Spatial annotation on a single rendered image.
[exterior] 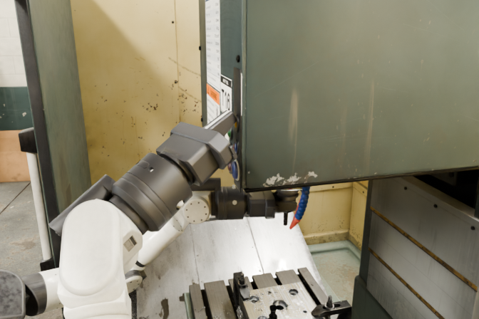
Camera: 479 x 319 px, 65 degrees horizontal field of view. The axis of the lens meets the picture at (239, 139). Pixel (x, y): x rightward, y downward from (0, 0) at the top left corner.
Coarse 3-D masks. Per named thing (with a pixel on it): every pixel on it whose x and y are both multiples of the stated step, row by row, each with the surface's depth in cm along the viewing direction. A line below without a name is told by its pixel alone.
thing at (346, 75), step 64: (256, 0) 54; (320, 0) 56; (384, 0) 58; (448, 0) 61; (256, 64) 56; (320, 64) 58; (384, 64) 61; (448, 64) 64; (256, 128) 59; (320, 128) 61; (384, 128) 64; (448, 128) 68
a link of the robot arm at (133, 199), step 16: (128, 176) 49; (96, 192) 50; (112, 192) 50; (128, 192) 47; (144, 192) 48; (128, 208) 48; (144, 208) 47; (160, 208) 48; (48, 224) 48; (128, 224) 46; (144, 224) 48; (160, 224) 49; (128, 240) 47; (128, 256) 49
